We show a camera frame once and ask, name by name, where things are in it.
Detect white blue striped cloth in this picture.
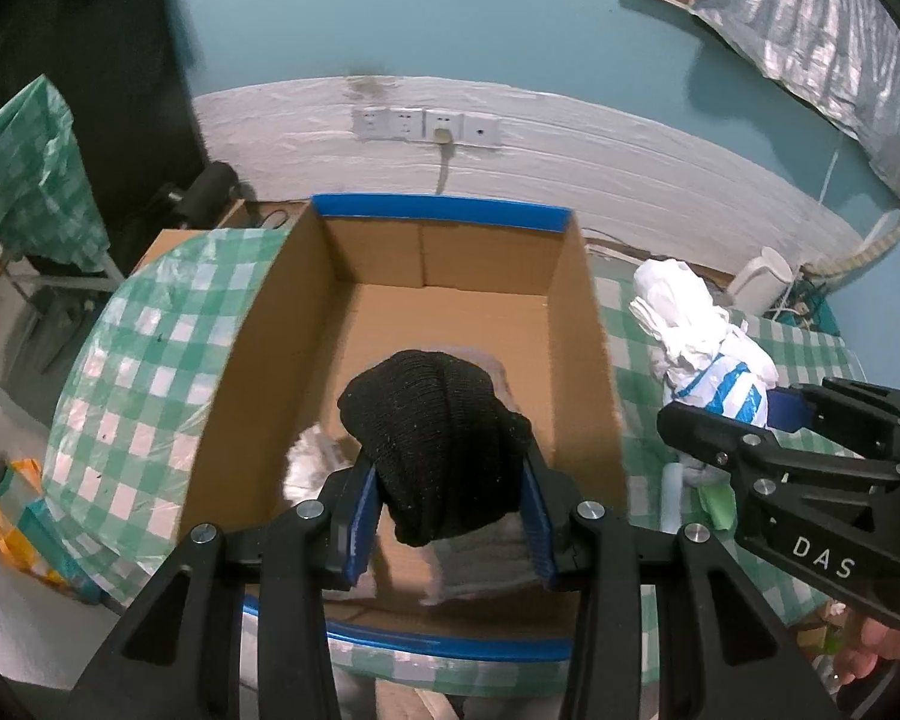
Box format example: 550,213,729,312
629,259,779,427

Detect black knit beanie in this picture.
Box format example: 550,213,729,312
338,349,533,548

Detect light green microfiber cloth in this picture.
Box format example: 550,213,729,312
697,483,736,532

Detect grey fleece cloth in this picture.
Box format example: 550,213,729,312
347,348,536,606

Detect person's right hand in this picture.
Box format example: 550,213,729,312
834,611,900,686

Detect green white checkered tablecloth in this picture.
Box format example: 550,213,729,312
329,268,872,699

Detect white electric kettle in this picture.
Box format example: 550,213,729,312
727,247,793,316

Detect orange patterned bag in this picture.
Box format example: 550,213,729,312
0,458,102,605

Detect blue cardboard box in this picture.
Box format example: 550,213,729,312
180,193,626,642

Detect silver foil curtain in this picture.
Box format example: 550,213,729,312
689,0,900,199

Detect braided rope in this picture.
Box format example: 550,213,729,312
809,219,900,280

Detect grey plug cable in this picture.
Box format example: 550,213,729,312
433,127,455,197

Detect white wall socket strip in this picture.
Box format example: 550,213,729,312
351,106,502,149

